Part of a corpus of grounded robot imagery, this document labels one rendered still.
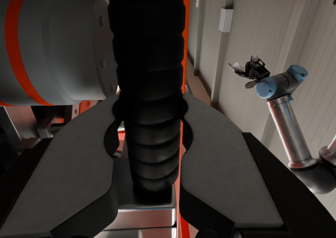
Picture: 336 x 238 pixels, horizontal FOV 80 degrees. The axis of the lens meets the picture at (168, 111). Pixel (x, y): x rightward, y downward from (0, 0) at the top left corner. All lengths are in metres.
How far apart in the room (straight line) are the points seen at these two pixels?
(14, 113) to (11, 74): 0.12
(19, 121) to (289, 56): 5.38
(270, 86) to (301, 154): 0.27
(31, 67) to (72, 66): 0.04
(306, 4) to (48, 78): 5.24
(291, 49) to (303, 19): 0.61
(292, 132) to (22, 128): 0.81
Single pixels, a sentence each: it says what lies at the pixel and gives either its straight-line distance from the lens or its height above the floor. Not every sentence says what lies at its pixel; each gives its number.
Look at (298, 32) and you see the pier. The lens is 5.42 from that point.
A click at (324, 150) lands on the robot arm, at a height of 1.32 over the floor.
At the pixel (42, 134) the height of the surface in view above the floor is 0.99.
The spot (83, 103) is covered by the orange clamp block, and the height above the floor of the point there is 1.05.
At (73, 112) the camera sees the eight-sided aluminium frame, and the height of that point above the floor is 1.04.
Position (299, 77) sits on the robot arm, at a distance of 0.96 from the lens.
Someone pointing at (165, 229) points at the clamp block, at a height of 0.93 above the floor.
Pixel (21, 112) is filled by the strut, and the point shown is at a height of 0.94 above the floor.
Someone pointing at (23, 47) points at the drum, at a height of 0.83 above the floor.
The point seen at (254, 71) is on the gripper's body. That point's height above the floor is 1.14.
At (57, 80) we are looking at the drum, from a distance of 0.26.
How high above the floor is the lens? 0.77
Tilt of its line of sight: 32 degrees up
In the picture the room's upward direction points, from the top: 180 degrees counter-clockwise
